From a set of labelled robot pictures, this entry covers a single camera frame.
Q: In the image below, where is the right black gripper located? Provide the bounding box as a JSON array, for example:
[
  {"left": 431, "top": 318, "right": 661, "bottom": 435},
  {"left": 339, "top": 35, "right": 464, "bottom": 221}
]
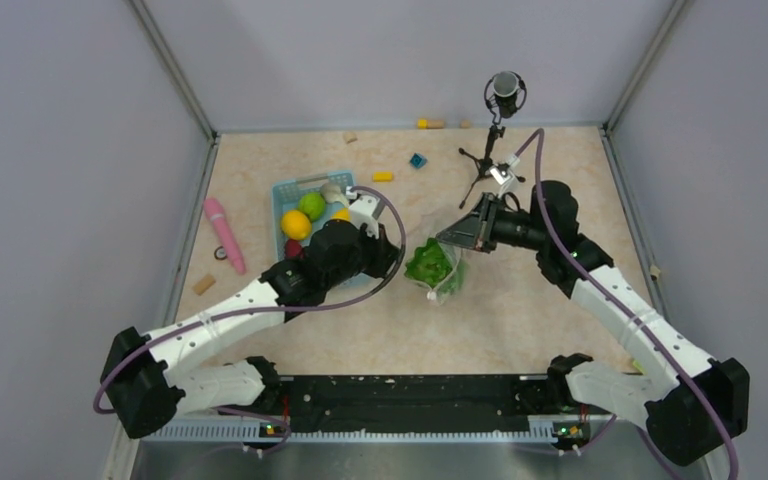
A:
[{"left": 436, "top": 191, "right": 550, "bottom": 253}]

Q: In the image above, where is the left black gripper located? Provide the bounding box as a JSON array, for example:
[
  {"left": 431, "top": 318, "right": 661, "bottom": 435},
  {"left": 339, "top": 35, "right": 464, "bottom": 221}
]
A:
[{"left": 325, "top": 219, "right": 402, "bottom": 289}]

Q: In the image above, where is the clear zip top bag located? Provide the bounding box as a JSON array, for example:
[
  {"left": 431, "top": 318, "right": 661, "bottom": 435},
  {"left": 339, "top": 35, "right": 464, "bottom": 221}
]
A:
[{"left": 403, "top": 207, "right": 468, "bottom": 306}]

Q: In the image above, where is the green lettuce toy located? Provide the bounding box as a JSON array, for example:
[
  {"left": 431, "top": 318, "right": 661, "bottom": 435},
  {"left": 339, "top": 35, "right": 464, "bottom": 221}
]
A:
[{"left": 404, "top": 237, "right": 467, "bottom": 303}]

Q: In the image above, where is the yellow mango toy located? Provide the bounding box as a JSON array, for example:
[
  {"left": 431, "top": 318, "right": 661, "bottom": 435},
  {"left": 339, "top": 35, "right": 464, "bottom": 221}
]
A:
[{"left": 331, "top": 208, "right": 351, "bottom": 222}]

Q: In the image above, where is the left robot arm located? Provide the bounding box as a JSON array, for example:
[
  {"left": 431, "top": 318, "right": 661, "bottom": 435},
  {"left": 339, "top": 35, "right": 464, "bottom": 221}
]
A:
[{"left": 93, "top": 220, "right": 405, "bottom": 439}]

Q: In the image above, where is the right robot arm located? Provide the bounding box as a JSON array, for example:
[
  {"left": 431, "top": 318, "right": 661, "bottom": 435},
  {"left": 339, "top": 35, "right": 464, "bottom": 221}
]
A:
[{"left": 435, "top": 180, "right": 750, "bottom": 466}]

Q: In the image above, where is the yellow block on table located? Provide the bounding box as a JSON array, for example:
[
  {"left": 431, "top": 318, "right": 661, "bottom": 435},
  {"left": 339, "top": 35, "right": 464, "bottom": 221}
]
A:
[{"left": 372, "top": 171, "right": 394, "bottom": 183}]

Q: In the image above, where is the green lime toy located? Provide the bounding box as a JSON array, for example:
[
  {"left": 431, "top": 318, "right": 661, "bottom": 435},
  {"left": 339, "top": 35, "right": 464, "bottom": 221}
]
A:
[{"left": 297, "top": 192, "right": 327, "bottom": 222}]

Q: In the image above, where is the red fruit toy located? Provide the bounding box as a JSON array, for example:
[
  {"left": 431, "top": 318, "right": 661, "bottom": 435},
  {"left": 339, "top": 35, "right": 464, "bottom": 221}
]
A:
[{"left": 283, "top": 239, "right": 304, "bottom": 259}]

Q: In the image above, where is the blue square block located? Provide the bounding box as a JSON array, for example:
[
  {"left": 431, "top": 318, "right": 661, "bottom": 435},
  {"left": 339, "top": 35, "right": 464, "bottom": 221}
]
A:
[{"left": 409, "top": 153, "right": 428, "bottom": 169}]

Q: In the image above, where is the yellow lemon toy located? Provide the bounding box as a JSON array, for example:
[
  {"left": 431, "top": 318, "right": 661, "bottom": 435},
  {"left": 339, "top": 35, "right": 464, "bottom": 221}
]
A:
[{"left": 280, "top": 209, "right": 313, "bottom": 241}]

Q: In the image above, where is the blue plastic basket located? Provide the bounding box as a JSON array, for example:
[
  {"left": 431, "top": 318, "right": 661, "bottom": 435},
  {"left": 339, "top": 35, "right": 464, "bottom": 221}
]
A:
[{"left": 270, "top": 170, "right": 372, "bottom": 288}]

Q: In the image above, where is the yellow wooden cylinder block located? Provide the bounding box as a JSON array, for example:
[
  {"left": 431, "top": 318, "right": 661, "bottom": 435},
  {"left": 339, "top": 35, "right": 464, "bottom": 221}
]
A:
[{"left": 416, "top": 118, "right": 446, "bottom": 130}]

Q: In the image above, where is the black microphone on tripod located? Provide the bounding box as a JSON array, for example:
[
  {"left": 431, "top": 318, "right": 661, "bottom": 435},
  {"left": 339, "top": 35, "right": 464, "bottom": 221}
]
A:
[{"left": 458, "top": 70, "right": 527, "bottom": 209}]

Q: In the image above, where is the pink cylinder toy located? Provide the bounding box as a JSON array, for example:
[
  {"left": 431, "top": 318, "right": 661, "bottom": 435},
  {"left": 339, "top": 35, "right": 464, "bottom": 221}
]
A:
[{"left": 203, "top": 197, "right": 247, "bottom": 275}]

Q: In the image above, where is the wooden block left edge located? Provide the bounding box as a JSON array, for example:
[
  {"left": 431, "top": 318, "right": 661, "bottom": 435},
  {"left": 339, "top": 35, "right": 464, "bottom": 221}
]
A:
[{"left": 192, "top": 274, "right": 216, "bottom": 296}]

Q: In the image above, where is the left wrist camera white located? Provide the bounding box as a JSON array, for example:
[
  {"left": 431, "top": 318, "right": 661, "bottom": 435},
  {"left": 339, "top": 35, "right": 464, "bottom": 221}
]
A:
[{"left": 345, "top": 186, "right": 385, "bottom": 239}]

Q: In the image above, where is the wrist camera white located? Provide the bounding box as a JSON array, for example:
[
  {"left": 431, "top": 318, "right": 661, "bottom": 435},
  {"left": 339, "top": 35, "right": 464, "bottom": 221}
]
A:
[
  {"left": 489, "top": 154, "right": 521, "bottom": 197},
  {"left": 345, "top": 186, "right": 385, "bottom": 239}
]

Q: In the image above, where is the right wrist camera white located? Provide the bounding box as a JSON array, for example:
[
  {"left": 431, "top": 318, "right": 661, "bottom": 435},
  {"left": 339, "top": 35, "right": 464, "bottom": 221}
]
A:
[{"left": 489, "top": 154, "right": 521, "bottom": 197}]

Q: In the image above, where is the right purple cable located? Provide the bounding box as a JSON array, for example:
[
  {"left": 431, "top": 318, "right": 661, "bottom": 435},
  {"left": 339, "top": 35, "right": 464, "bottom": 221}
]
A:
[{"left": 515, "top": 127, "right": 740, "bottom": 480}]

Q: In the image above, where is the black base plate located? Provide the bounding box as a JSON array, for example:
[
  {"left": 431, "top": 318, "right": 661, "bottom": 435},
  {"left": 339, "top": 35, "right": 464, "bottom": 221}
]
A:
[{"left": 218, "top": 374, "right": 614, "bottom": 437}]

